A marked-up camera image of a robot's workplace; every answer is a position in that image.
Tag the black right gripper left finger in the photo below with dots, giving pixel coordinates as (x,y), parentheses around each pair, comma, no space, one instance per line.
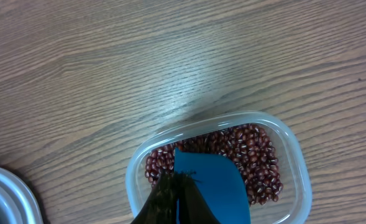
(161,205)

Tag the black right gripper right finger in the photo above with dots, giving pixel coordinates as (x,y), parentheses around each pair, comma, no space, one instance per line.
(192,208)

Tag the blue plastic measuring scoop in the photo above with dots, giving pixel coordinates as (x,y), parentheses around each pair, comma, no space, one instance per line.
(219,182)

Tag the teal metal bowl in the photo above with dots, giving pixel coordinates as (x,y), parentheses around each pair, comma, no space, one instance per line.
(17,202)

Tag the red adzuki beans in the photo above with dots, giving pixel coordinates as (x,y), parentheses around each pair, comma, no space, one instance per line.
(248,146)

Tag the clear plastic container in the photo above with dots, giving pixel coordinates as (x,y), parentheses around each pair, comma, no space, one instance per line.
(295,199)

